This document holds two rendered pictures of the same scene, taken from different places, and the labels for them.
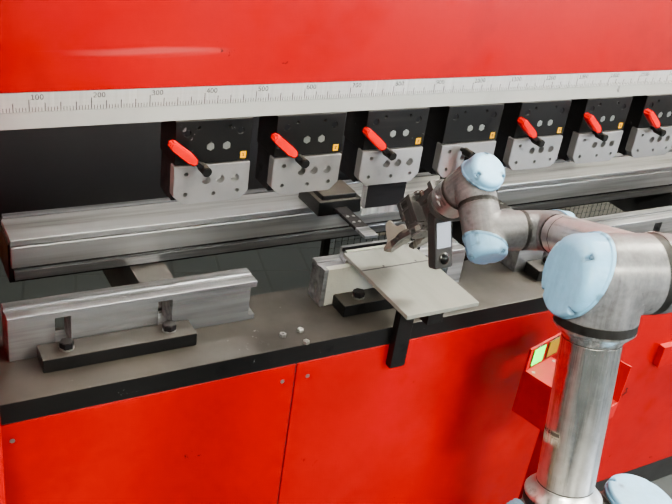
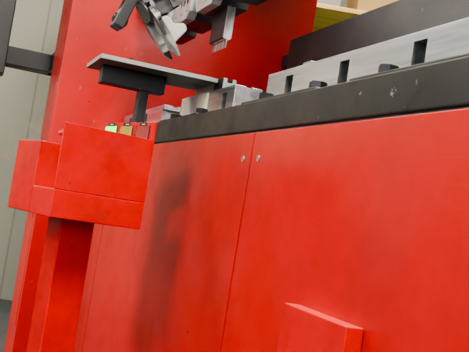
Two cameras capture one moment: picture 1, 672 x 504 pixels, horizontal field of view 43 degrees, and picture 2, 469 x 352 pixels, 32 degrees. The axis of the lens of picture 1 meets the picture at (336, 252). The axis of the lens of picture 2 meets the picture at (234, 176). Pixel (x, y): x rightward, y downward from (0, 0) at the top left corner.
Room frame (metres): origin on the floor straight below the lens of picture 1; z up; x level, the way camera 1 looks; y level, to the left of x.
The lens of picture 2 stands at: (2.22, -1.89, 0.71)
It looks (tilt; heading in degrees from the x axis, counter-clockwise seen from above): 3 degrees up; 103
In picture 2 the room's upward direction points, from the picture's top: 9 degrees clockwise
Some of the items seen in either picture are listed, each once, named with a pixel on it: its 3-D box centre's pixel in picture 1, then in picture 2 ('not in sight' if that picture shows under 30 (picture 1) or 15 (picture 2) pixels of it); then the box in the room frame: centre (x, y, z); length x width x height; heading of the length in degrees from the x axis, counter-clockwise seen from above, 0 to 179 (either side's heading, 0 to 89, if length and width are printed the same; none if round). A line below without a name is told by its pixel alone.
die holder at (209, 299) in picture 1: (136, 311); (150, 128); (1.42, 0.38, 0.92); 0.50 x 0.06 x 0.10; 123
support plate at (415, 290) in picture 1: (409, 278); (151, 72); (1.59, -0.16, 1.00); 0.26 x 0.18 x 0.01; 33
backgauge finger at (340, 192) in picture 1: (344, 208); not in sight; (1.86, -0.01, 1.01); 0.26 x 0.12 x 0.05; 33
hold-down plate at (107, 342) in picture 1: (119, 345); not in sight; (1.35, 0.39, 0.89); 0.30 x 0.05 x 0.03; 123
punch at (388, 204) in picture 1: (383, 193); (221, 30); (1.72, -0.08, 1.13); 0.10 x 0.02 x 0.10; 123
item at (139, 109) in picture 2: (409, 332); (125, 119); (1.56, -0.18, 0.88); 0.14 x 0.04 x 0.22; 33
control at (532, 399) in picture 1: (572, 383); (80, 165); (1.65, -0.60, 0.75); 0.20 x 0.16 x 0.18; 137
